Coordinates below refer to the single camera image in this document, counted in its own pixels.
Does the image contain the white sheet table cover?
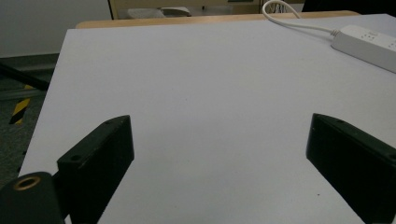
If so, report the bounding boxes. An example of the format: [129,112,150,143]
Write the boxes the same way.
[18,13,396,224]

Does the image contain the wooden table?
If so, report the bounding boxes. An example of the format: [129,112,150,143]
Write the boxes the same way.
[75,9,361,30]

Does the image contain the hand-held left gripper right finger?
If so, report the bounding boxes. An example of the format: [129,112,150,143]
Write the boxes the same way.
[305,113,396,224]

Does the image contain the black metal bar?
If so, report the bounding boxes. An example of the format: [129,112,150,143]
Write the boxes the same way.
[0,62,50,91]

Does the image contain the white power strip cable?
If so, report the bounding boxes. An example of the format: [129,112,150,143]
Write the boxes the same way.
[262,0,341,35]

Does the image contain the white power strip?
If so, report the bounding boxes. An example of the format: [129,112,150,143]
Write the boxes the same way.
[331,24,396,75]

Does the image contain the yellow black striped post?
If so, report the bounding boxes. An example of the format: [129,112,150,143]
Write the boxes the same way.
[8,84,35,126]

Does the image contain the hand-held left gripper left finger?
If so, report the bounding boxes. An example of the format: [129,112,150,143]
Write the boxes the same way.
[56,115,135,224]

